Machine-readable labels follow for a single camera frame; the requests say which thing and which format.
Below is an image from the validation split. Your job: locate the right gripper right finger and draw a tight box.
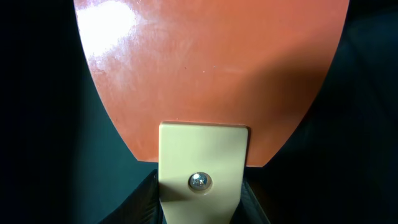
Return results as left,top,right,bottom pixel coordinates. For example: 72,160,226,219
231,178,270,224

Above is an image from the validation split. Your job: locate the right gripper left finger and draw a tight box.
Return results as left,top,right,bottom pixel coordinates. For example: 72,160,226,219
99,169,162,224

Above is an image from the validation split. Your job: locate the dark green gift box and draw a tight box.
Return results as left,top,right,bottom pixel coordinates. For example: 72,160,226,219
1,1,397,223

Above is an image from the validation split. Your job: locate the orange scraper wooden handle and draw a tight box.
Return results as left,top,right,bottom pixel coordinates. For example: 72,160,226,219
73,0,349,223

